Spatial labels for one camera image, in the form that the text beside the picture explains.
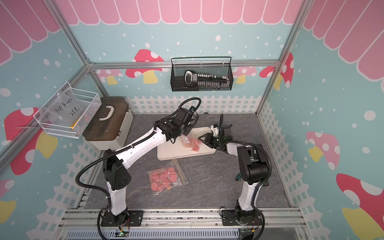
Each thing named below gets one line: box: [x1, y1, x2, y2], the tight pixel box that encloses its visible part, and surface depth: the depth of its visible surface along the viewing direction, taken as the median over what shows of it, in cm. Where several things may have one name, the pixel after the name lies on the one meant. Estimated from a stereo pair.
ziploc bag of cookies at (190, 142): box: [181, 134, 203, 152], surface depth 99 cm
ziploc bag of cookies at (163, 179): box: [147, 158, 189, 197], surface depth 87 cm
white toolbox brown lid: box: [82, 96, 134, 151], surface depth 97 cm
